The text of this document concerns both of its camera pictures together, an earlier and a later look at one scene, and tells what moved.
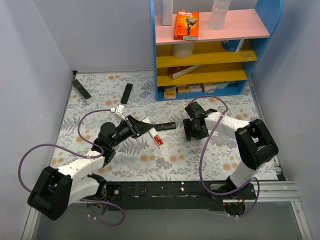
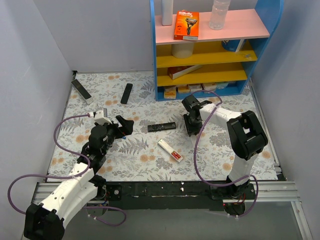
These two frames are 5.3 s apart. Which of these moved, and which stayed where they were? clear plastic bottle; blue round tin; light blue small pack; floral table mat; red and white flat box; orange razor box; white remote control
Moved: white remote control
Stayed: orange razor box; floral table mat; blue round tin; light blue small pack; red and white flat box; clear plastic bottle
